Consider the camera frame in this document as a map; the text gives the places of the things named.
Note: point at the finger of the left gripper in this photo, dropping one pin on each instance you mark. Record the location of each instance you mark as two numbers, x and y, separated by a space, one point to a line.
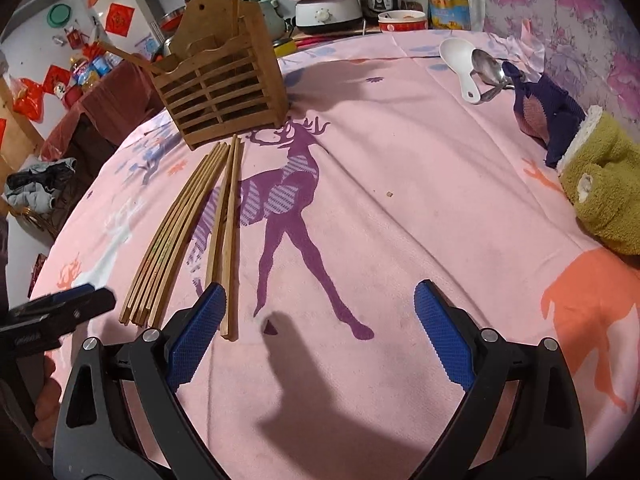
45 320

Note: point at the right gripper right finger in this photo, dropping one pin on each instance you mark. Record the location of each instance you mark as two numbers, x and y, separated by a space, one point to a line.
544 437

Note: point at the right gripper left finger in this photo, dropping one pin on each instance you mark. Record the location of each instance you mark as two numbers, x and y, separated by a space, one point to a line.
95 437

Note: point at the person's left hand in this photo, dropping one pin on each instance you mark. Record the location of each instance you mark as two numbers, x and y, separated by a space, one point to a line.
47 406

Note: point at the wooden chopstick bundle middle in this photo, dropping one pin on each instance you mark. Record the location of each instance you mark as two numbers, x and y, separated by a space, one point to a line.
187 234

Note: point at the wooden chopstick bundle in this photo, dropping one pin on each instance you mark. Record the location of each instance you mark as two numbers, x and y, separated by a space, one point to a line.
221 257
187 234
164 239

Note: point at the wooden chopstick bundle left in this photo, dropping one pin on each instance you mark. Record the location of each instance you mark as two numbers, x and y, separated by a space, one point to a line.
164 239

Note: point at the wooden chair with clothes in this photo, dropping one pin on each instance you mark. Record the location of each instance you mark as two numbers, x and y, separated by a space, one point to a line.
43 194

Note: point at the wooden chopstick bundle right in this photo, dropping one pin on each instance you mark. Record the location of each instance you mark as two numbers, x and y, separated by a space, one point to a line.
221 257

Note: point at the red cloth covered table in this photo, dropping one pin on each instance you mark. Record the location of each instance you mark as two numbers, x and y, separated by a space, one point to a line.
122 100

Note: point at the green towel toy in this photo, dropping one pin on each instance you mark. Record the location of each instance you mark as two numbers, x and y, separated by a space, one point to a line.
599 173

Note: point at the pink deer tablecloth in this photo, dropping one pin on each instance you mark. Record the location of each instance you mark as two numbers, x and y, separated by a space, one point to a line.
381 178

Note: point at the wooden chopstick holder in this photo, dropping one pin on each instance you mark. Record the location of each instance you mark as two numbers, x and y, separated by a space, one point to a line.
222 76

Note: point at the dark purple cloth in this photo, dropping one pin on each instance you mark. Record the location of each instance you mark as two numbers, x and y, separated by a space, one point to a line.
546 112

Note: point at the white refrigerator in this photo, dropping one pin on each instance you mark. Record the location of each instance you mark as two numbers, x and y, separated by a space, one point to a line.
133 25

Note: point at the metal spoon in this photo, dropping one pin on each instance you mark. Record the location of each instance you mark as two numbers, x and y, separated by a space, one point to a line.
490 72

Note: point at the red white bowl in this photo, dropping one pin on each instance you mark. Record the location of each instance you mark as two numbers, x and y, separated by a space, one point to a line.
402 21

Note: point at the white electric hotplate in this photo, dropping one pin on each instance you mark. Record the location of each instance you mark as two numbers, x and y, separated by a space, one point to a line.
315 16

